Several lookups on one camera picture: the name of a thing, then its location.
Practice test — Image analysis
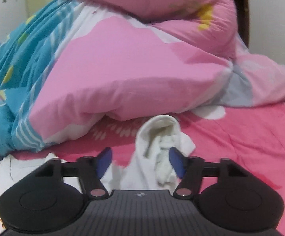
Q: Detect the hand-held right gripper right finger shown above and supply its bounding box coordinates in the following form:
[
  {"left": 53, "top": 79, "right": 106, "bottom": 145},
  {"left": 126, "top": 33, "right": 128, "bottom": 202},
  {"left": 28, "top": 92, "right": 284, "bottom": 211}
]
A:
[{"left": 169, "top": 146, "right": 248, "bottom": 199}]

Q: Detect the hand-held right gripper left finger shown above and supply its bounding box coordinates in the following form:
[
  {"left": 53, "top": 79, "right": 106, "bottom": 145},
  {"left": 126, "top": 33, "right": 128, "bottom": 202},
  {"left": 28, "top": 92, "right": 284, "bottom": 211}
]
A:
[{"left": 35, "top": 147, "right": 113, "bottom": 199}]

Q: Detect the white garment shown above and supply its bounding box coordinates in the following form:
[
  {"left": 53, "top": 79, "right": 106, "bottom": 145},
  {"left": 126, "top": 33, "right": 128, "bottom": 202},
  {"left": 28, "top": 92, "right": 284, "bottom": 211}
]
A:
[{"left": 0, "top": 115, "right": 196, "bottom": 236}]

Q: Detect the pink floral bed sheet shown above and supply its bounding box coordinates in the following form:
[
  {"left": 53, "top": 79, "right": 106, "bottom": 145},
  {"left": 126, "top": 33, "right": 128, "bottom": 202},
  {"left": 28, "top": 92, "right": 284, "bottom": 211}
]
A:
[{"left": 9, "top": 101, "right": 285, "bottom": 229}]

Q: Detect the pink and blue quilt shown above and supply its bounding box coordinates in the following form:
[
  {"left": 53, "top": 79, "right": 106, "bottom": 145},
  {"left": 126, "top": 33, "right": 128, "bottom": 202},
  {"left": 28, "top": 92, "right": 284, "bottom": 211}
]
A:
[{"left": 0, "top": 0, "right": 285, "bottom": 163}]

